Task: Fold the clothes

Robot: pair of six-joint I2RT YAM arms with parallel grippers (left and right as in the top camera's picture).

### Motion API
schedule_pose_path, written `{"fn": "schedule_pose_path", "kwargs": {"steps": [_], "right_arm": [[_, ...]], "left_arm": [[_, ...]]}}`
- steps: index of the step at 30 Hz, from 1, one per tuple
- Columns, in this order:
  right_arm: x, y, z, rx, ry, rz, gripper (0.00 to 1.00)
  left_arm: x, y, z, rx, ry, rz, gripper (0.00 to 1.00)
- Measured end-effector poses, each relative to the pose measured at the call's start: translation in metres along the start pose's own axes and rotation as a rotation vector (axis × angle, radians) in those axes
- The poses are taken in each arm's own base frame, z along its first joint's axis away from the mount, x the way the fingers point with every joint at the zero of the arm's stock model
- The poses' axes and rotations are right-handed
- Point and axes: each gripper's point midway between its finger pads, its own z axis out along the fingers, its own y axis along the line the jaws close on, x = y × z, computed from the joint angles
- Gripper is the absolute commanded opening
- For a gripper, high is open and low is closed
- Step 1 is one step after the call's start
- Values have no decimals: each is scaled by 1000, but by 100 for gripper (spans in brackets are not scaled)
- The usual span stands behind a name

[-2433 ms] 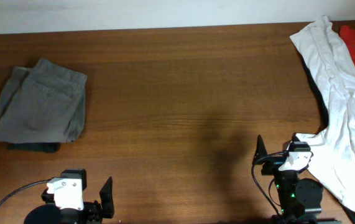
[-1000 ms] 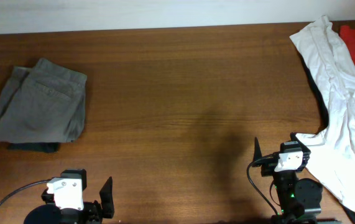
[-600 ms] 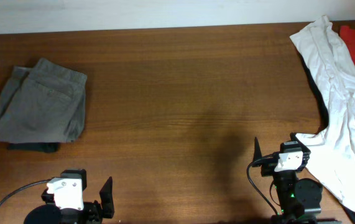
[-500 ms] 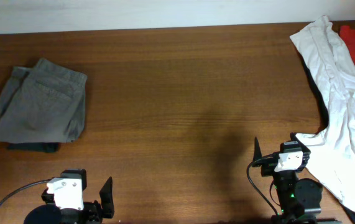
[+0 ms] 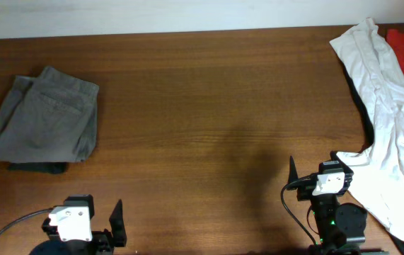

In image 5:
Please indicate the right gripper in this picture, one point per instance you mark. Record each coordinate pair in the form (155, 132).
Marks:
(306, 190)

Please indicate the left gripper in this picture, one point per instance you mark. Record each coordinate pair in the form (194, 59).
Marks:
(107, 241)

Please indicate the grey shorts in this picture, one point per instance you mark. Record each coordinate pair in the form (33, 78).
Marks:
(48, 118)

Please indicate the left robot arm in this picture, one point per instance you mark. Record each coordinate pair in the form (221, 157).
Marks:
(68, 228)

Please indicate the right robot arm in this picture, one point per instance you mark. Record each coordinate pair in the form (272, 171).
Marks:
(340, 227)

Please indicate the folded black garment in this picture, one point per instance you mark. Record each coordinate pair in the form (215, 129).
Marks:
(42, 167)

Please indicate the white shirt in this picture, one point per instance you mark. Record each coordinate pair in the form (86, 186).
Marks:
(378, 181)

